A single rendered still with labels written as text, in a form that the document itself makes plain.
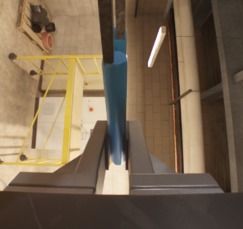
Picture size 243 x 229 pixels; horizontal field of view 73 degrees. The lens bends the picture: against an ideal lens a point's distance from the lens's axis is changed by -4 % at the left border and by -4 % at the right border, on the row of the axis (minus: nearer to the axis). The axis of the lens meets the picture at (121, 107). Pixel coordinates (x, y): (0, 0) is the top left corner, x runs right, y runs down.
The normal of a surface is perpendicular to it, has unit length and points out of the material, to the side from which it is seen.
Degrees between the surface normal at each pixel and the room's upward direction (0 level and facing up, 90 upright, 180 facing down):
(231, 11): 90
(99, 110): 90
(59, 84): 90
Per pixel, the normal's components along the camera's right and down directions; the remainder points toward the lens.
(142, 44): 0.00, -0.17
